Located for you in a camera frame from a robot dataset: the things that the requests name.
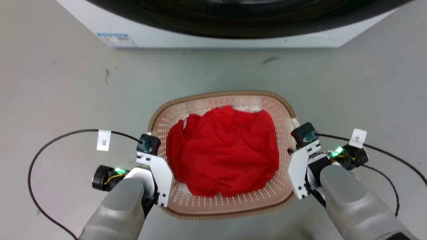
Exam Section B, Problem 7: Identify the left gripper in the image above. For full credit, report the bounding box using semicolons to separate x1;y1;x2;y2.
128;167;159;216

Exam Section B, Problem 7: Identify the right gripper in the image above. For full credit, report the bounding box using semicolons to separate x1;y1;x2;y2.
305;152;331;206

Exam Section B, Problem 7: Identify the beige perforated laundry basket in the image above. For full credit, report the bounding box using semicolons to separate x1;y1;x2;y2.
147;90;297;220

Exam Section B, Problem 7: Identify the red cloth garment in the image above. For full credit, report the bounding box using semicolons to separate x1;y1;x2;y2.
166;105;280;198

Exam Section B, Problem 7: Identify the blue white energy label sticker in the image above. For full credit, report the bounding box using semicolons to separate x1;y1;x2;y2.
97;33;138;48

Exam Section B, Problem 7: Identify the white washing machine body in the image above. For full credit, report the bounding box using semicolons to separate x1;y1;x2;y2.
55;0;399;49

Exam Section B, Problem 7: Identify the dark round washing machine door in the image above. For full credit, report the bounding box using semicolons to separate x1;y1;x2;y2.
86;0;414;40

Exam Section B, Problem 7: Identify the white left camera bracket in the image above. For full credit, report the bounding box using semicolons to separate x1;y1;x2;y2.
136;152;174;208

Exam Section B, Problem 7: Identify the white camera bracket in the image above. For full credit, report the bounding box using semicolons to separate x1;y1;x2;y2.
136;152;174;208
288;140;322;200

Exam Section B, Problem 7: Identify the white right camera bracket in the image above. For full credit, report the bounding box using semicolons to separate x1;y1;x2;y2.
288;140;322;200

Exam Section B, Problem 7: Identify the white paper right cable tag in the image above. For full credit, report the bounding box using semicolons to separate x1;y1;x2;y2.
349;129;367;149

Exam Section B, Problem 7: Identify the white paper cable tag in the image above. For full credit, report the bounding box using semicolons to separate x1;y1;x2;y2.
97;130;111;152
349;129;367;149

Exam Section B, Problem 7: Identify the white paper left cable tag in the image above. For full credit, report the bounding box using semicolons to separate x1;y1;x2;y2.
97;130;111;152

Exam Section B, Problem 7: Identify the thin black right camera cable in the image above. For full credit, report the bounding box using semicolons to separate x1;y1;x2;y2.
315;133;427;186

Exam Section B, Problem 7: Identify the thin black camera cable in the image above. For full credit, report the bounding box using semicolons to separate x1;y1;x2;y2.
28;129;144;240
315;133;427;186

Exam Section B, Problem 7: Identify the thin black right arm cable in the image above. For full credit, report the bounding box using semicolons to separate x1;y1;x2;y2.
362;165;400;217

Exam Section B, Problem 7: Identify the thin black left camera cable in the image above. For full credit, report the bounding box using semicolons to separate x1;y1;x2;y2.
28;129;144;240

